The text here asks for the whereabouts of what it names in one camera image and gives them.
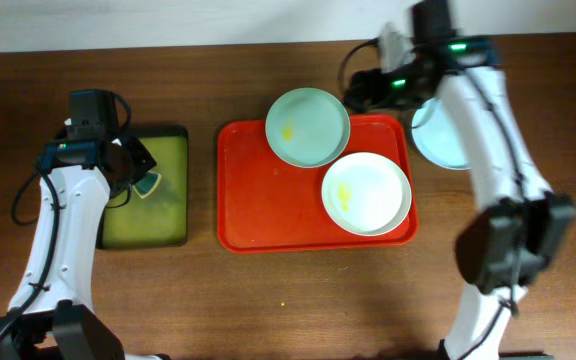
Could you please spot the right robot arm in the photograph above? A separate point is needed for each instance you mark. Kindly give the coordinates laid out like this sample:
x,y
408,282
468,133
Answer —
x,y
521,222

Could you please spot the light blue plate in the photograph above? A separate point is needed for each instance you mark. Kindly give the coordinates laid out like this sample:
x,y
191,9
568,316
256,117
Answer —
x,y
435,137

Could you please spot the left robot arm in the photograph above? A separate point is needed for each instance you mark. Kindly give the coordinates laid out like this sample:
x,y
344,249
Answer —
x,y
93,159

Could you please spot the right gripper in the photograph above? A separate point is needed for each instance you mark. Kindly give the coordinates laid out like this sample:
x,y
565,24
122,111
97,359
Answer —
x,y
371,95

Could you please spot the red plastic tray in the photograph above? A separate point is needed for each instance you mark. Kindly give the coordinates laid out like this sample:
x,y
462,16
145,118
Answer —
x,y
265,205

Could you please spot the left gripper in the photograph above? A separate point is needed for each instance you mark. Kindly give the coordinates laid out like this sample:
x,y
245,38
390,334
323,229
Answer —
x,y
135,163

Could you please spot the black tray with soapy water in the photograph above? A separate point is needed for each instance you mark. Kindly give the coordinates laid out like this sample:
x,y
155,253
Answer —
x,y
159,220

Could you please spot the green and yellow sponge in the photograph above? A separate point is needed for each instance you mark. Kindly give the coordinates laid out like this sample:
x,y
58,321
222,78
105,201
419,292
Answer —
x,y
147,184

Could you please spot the white plate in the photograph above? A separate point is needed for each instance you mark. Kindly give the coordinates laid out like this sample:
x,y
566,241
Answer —
x,y
366,194

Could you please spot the green plate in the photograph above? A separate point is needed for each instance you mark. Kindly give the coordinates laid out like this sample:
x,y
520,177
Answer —
x,y
307,127

